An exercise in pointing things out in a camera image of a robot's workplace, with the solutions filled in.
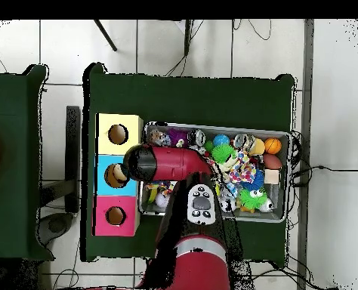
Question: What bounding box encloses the orange mini basketball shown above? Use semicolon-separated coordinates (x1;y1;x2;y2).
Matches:
264;137;283;156

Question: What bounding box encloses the black tripod leg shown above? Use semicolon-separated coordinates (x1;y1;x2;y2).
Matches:
183;19;194;57
93;19;119;52

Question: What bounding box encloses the black cable bundle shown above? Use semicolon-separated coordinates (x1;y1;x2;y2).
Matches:
289;131;358;188

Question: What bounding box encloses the clear plastic packet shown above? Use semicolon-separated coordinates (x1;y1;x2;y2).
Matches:
150;129;172;147

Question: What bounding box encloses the small wooden block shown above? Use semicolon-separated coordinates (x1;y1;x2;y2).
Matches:
264;168;281;185

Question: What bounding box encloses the white cloth with colourful dots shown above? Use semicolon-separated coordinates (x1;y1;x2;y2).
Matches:
214;149;258;184

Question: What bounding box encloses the dark green table cloth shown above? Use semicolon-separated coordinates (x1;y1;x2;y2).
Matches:
80;62;296;263
0;63;55;262

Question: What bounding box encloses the white baseball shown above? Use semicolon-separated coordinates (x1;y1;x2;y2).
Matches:
154;193;169;208

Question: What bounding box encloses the green spiky toy with eyes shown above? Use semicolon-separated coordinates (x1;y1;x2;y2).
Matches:
238;187;269;212

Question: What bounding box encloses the wooden box with three holes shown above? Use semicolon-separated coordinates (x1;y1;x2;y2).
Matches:
92;113;144;237

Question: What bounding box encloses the black upright panel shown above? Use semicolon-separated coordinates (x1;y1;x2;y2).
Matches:
65;105;82;214

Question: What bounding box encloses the grey round stand base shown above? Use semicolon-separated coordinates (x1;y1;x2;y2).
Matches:
37;212;75;246

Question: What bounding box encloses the grey floor cable cover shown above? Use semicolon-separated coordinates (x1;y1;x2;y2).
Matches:
296;19;315;290

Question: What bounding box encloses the brown mini football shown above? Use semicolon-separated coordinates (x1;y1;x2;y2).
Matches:
262;153;283;170

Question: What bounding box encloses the shallow wire mesh bin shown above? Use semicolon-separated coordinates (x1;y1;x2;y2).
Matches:
138;121;291;224

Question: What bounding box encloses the green spiky rubber ball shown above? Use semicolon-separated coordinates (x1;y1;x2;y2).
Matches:
210;143;238;165

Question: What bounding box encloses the purple spiky toy with eyes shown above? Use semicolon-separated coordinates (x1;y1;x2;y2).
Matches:
166;128;190;147

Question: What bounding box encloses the blue globe ball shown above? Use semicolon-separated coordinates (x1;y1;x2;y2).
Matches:
212;134;230;148

